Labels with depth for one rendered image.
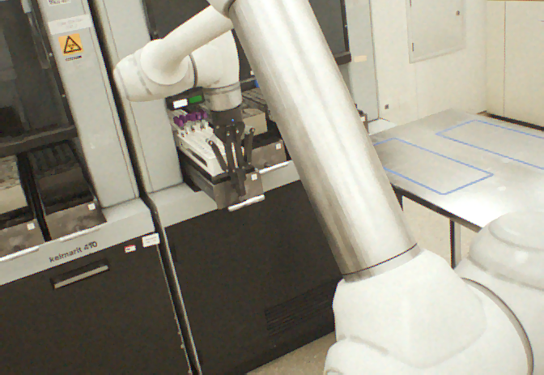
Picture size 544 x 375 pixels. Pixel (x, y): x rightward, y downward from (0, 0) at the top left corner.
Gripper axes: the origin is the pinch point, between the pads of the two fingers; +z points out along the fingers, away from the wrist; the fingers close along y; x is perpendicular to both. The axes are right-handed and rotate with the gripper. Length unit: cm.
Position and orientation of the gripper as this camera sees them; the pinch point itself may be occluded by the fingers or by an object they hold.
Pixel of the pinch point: (239, 181)
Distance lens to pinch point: 142.6
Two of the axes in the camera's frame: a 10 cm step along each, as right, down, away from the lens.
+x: 4.5, 2.8, -8.5
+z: 1.5, 9.1, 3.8
